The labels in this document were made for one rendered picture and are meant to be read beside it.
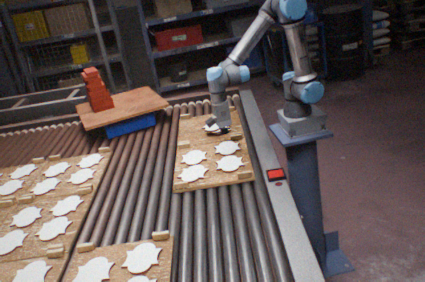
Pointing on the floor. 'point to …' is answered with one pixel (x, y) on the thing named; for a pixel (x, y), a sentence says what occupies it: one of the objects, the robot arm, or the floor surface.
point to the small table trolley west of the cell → (286, 55)
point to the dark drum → (342, 42)
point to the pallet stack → (404, 12)
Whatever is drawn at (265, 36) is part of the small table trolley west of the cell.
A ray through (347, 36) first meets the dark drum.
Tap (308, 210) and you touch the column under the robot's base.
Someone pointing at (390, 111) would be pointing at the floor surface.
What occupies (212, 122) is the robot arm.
